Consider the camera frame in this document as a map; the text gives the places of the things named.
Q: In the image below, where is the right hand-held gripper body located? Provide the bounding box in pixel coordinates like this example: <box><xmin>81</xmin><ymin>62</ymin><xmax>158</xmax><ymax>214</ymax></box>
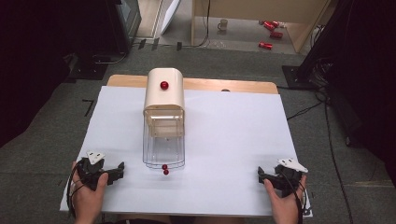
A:
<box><xmin>274</xmin><ymin>158</ymin><xmax>309</xmax><ymax>199</ymax></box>

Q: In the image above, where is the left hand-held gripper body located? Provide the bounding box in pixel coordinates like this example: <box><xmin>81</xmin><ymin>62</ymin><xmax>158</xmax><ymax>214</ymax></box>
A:
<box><xmin>76</xmin><ymin>150</ymin><xmax>108</xmax><ymax>191</ymax></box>

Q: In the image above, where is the person's right hand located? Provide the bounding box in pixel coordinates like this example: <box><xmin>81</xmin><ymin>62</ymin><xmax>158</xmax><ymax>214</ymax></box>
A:
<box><xmin>263</xmin><ymin>175</ymin><xmax>308</xmax><ymax>222</ymax></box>

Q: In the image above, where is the person's left hand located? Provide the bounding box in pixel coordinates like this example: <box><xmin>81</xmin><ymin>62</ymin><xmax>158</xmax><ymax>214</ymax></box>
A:
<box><xmin>70</xmin><ymin>161</ymin><xmax>109</xmax><ymax>221</ymax></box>

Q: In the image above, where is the white paper sheet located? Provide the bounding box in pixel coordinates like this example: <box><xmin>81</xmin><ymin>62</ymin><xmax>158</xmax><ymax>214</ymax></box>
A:
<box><xmin>59</xmin><ymin>85</ymin><xmax>313</xmax><ymax>217</ymax></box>

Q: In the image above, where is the clear plastic drawer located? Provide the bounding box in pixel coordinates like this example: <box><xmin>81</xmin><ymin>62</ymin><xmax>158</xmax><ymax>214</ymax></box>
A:
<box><xmin>142</xmin><ymin>118</ymin><xmax>186</xmax><ymax>176</ymax></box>

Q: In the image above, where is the cream box with red knob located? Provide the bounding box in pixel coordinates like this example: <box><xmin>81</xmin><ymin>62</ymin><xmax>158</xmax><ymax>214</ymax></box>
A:
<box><xmin>142</xmin><ymin>67</ymin><xmax>186</xmax><ymax>138</ymax></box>

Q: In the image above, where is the black stand base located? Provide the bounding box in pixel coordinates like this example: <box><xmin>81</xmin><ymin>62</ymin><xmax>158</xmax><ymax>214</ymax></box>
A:
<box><xmin>281</xmin><ymin>64</ymin><xmax>316</xmax><ymax>91</ymax></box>

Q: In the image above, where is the black floor plate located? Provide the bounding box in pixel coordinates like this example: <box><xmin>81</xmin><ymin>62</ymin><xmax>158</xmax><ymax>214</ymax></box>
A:
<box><xmin>64</xmin><ymin>53</ymin><xmax>109</xmax><ymax>84</ymax></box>

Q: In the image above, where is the black curtain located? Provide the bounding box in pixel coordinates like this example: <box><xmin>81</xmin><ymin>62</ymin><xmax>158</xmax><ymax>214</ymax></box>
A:
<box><xmin>0</xmin><ymin>0</ymin><xmax>120</xmax><ymax>148</ymax></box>
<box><xmin>298</xmin><ymin>0</ymin><xmax>396</xmax><ymax>188</ymax></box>

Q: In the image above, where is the black monitor cabinet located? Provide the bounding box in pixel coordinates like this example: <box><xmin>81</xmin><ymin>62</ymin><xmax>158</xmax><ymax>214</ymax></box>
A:
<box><xmin>105</xmin><ymin>0</ymin><xmax>143</xmax><ymax>55</ymax></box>

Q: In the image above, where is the beige mug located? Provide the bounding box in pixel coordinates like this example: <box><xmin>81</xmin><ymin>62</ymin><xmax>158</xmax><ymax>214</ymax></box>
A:
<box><xmin>217</xmin><ymin>18</ymin><xmax>230</xmax><ymax>33</ymax></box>

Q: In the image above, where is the white board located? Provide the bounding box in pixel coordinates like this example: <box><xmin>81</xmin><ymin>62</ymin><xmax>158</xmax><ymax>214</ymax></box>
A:
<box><xmin>160</xmin><ymin>0</ymin><xmax>182</xmax><ymax>36</ymax></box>

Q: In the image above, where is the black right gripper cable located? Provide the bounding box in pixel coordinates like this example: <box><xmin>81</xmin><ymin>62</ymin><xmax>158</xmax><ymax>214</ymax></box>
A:
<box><xmin>280</xmin><ymin>171</ymin><xmax>305</xmax><ymax>224</ymax></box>

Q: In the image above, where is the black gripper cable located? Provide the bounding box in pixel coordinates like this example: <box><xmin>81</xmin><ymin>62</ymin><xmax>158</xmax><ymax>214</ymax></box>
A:
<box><xmin>65</xmin><ymin>158</ymin><xmax>87</xmax><ymax>219</ymax></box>
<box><xmin>280</xmin><ymin>171</ymin><xmax>305</xmax><ymax>224</ymax></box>

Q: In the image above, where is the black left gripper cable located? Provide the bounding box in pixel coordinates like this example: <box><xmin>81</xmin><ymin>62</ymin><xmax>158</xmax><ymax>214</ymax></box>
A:
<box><xmin>65</xmin><ymin>158</ymin><xmax>87</xmax><ymax>219</ymax></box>

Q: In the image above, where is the black floor cable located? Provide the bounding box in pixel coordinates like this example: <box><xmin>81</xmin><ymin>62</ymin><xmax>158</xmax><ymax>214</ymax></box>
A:
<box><xmin>286</xmin><ymin>101</ymin><xmax>325</xmax><ymax>121</ymax></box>
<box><xmin>314</xmin><ymin>88</ymin><xmax>355</xmax><ymax>224</ymax></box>

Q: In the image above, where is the black hanging cable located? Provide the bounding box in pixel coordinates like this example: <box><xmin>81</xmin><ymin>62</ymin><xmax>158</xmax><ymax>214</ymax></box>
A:
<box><xmin>181</xmin><ymin>0</ymin><xmax>212</xmax><ymax>49</ymax></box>

